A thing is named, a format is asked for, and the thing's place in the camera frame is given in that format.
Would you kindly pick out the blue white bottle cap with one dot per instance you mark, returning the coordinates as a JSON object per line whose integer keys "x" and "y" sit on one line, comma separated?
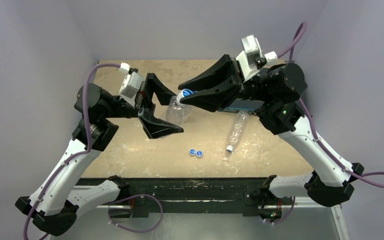
{"x": 199, "y": 153}

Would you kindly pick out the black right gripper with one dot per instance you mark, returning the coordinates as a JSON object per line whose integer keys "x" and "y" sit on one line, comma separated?
{"x": 237, "y": 84}

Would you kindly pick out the dark network switch box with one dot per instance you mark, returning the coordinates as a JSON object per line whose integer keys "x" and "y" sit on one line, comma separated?
{"x": 243, "y": 105}

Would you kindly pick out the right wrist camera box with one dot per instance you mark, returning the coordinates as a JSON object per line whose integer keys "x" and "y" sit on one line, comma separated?
{"x": 252, "y": 59}

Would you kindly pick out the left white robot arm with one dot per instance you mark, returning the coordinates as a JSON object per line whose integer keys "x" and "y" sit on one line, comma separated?
{"x": 53, "y": 208}

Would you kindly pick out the clear bottle white cap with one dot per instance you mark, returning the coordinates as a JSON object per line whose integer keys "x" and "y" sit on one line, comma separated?
{"x": 176, "y": 112}

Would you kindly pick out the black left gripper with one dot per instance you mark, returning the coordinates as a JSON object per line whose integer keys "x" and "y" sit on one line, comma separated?
{"x": 153, "y": 126}

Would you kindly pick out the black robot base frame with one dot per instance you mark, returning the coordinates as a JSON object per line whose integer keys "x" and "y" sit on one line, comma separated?
{"x": 213, "y": 195}

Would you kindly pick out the clear bottle blue cap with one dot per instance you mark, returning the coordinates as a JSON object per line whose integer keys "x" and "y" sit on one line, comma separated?
{"x": 237, "y": 129}

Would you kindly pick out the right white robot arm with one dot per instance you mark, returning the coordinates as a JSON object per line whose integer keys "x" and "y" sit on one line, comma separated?
{"x": 330, "y": 182}

